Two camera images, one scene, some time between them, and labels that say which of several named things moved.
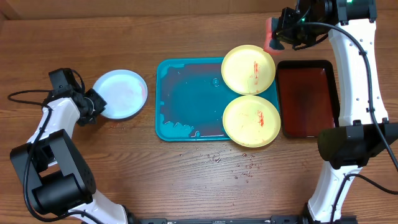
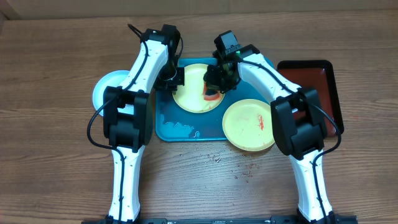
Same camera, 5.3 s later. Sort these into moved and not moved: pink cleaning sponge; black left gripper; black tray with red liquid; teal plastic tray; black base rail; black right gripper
Moved: pink cleaning sponge; black right gripper; black left gripper
Not moved: teal plastic tray; black base rail; black tray with red liquid
